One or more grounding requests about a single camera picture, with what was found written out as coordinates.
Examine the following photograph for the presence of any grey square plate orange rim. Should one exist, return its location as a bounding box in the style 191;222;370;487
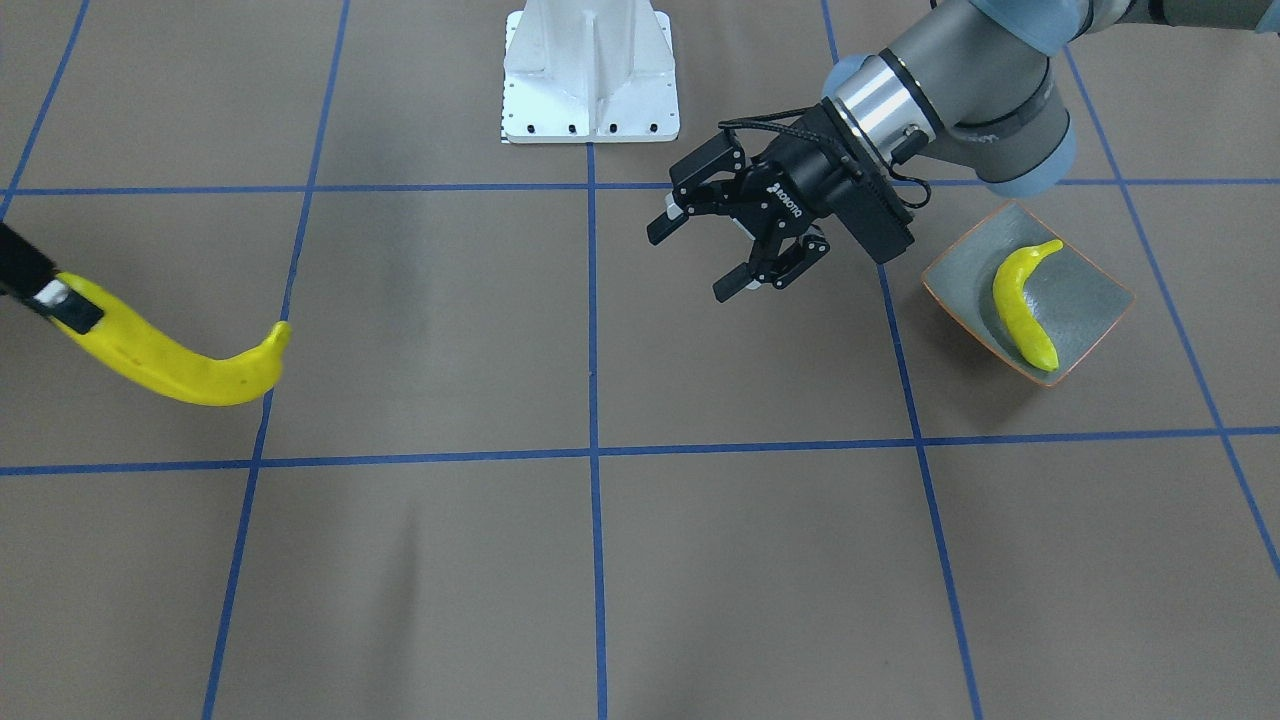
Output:
922;201;1134;388

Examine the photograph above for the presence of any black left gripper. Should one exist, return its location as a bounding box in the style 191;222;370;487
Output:
646;100;915;304

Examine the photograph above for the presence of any yellow banana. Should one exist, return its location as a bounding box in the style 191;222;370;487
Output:
50;272;292;407
991;238;1064;372

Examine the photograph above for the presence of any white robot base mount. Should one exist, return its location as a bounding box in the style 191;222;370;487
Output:
500;1;681;143

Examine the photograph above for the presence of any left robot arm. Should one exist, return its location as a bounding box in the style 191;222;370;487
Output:
646;1;1277;302

